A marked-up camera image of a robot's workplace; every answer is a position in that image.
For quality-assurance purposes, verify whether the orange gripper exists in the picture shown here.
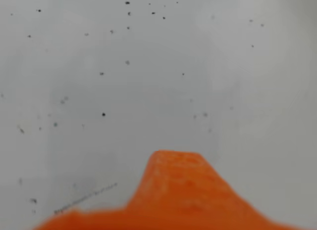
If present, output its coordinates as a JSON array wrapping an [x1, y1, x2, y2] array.
[[32, 150, 317, 230]]

